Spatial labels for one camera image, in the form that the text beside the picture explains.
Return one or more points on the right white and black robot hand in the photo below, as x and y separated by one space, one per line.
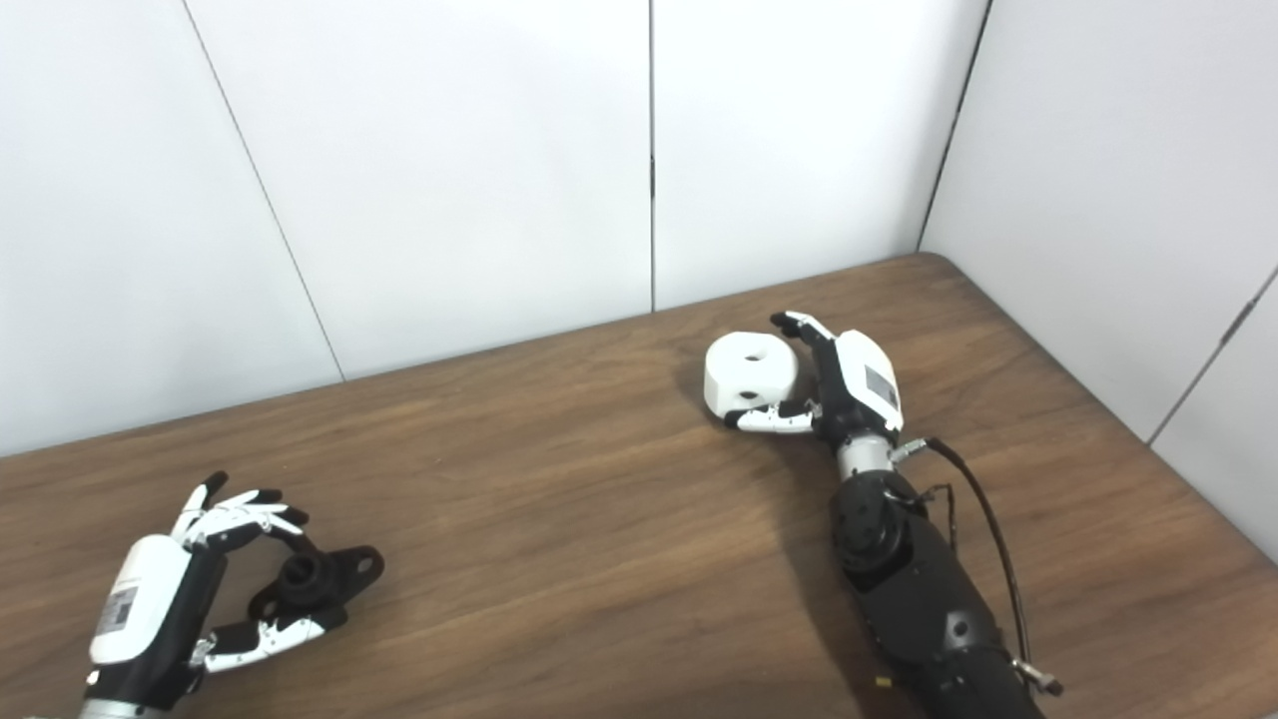
859 384

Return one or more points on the black flanged holder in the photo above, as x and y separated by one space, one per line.
329 577

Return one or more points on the round white piece with holes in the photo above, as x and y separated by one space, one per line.
749 384

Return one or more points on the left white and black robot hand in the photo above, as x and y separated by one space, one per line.
140 609

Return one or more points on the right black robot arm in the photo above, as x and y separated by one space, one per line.
919 599

